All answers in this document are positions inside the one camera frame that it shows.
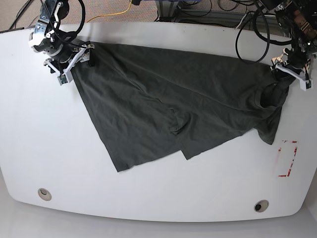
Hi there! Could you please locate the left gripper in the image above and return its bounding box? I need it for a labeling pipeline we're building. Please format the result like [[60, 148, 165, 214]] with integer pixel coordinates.
[[270, 48, 317, 86]]

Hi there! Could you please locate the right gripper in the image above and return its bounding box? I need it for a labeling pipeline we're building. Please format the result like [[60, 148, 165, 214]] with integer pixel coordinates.
[[44, 42, 96, 76]]

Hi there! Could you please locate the dark grey t-shirt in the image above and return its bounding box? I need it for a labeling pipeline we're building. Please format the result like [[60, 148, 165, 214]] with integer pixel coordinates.
[[72, 43, 290, 172]]

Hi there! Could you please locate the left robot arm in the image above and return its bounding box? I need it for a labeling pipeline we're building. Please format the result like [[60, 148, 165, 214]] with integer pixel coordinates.
[[260, 0, 317, 91]]

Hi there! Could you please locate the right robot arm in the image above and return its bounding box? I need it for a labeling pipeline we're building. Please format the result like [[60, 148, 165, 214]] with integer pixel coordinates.
[[29, 0, 95, 77]]

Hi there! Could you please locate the red tape rectangle marking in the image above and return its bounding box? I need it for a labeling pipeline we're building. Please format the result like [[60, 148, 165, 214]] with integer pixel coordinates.
[[275, 140, 298, 178]]

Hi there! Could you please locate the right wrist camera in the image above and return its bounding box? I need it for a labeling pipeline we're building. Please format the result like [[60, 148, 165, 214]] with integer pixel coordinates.
[[57, 74, 69, 86]]

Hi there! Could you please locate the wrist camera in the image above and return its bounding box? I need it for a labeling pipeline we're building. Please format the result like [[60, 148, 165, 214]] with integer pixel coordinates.
[[57, 74, 69, 86], [300, 79, 314, 91]]

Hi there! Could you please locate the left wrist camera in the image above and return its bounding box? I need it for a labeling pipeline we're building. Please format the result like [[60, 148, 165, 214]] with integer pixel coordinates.
[[300, 79, 314, 91]]

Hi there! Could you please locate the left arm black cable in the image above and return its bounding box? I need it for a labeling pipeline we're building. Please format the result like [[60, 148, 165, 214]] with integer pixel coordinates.
[[234, 0, 295, 64]]

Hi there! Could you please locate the black cable on floor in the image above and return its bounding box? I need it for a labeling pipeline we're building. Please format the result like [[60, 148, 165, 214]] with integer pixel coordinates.
[[9, 0, 33, 29]]

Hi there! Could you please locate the yellow cable on floor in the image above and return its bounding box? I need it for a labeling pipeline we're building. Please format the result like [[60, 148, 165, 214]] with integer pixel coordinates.
[[87, 0, 132, 23]]

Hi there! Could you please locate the aluminium frame stand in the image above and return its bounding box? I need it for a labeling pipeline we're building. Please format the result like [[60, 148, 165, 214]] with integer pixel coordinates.
[[155, 0, 255, 28]]

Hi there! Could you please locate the left table cable grommet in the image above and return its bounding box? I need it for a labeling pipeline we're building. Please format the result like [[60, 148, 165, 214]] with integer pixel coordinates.
[[38, 188, 52, 201]]

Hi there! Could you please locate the table cable grommet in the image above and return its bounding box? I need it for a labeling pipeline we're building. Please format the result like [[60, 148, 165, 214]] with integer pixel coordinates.
[[38, 188, 52, 201], [254, 200, 269, 213]]

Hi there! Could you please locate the right table cable grommet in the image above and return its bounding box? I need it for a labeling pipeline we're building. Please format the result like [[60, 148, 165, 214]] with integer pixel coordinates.
[[254, 200, 269, 213]]

